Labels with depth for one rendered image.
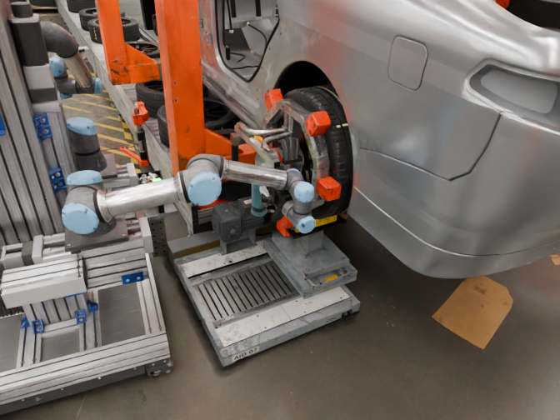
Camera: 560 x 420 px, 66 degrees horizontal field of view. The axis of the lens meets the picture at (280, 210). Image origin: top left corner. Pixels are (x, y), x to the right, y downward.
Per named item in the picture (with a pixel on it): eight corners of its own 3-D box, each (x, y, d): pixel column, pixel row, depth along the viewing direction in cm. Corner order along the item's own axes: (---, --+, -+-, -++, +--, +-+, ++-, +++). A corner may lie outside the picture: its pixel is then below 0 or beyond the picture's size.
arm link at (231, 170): (181, 167, 168) (295, 187, 186) (182, 182, 160) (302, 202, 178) (187, 142, 163) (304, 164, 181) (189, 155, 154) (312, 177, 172)
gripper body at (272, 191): (282, 181, 187) (297, 194, 179) (281, 197, 192) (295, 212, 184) (267, 185, 184) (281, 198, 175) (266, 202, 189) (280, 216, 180)
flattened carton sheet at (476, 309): (518, 297, 263) (520, 293, 261) (483, 350, 229) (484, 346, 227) (470, 273, 279) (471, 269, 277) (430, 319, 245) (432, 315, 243)
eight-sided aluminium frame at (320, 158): (322, 230, 213) (335, 127, 182) (310, 233, 210) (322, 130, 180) (270, 178, 252) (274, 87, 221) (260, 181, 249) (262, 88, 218)
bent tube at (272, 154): (309, 152, 194) (312, 130, 188) (271, 160, 186) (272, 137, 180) (290, 137, 207) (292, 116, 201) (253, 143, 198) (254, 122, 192)
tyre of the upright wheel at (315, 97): (294, 134, 266) (340, 228, 245) (260, 141, 256) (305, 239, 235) (337, 54, 210) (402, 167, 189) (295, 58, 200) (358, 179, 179)
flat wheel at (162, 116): (142, 137, 358) (139, 110, 344) (202, 115, 402) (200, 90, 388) (197, 163, 326) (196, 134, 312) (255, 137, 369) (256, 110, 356)
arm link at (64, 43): (69, 14, 169) (103, 79, 216) (40, 13, 167) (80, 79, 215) (68, 41, 166) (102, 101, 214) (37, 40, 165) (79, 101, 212)
